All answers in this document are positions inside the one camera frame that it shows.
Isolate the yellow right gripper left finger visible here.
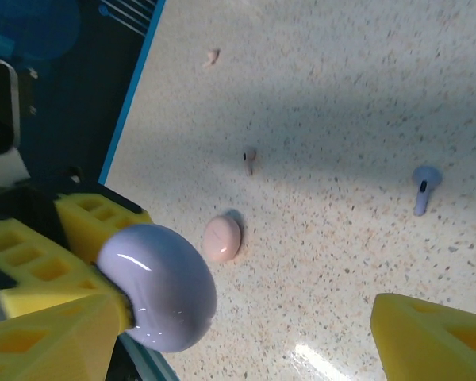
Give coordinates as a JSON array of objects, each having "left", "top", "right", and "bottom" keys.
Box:
[{"left": 0, "top": 293, "right": 134, "bottom": 381}]

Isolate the blue table edge strip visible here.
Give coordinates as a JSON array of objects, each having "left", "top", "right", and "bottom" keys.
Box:
[{"left": 98, "top": 0, "right": 179, "bottom": 381}]

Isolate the purple earbud charging case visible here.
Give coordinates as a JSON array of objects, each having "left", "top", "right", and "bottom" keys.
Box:
[{"left": 95, "top": 223, "right": 218, "bottom": 353}]

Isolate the purple wireless earbud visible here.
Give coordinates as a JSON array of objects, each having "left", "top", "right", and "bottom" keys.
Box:
[{"left": 411, "top": 165, "right": 443, "bottom": 217}]

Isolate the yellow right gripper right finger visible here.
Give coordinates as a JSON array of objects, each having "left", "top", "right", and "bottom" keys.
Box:
[{"left": 370, "top": 292, "right": 476, "bottom": 381}]

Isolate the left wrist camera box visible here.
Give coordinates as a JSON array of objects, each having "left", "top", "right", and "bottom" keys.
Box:
[{"left": 0, "top": 59, "right": 29, "bottom": 195}]

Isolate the pink earbud charging case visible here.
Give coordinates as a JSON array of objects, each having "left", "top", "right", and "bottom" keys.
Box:
[{"left": 202, "top": 214, "right": 243, "bottom": 264}]

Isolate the pink wireless earbud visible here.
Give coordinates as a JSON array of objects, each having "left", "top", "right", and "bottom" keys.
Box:
[
  {"left": 202, "top": 47, "right": 222, "bottom": 69},
  {"left": 241, "top": 146, "right": 258, "bottom": 177}
]

